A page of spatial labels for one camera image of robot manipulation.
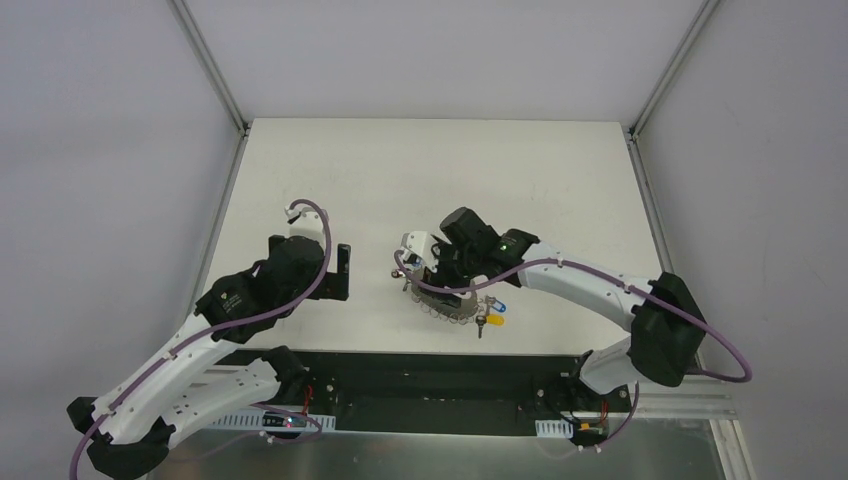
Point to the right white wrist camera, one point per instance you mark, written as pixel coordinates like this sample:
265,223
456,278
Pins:
417,250

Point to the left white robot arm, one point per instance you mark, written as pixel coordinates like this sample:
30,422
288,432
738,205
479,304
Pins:
131,430

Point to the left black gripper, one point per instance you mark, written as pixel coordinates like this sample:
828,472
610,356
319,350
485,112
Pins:
337,272

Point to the right aluminium frame post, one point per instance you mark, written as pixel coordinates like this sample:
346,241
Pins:
633,133

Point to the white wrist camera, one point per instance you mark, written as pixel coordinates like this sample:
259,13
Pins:
417,250
305,221

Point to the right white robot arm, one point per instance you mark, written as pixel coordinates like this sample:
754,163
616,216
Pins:
660,316

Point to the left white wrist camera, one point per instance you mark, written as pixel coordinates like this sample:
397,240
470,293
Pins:
305,221

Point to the right white cable duct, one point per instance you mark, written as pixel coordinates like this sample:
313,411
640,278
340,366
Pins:
558,429

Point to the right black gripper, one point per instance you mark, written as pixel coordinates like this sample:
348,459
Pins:
448,279

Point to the silver crescent key holder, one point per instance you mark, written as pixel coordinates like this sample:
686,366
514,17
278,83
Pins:
454,308

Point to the left aluminium frame post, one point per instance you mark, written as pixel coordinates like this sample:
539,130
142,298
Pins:
223,131

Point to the white cable duct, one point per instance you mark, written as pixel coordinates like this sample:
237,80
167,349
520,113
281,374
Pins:
558,429
255,420

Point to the aluminium frame post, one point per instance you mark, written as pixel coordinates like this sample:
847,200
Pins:
633,133
223,131

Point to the left white cable duct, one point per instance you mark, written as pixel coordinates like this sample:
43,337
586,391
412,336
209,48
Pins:
255,420

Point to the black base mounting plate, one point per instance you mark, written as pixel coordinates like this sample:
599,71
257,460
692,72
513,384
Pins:
491,395

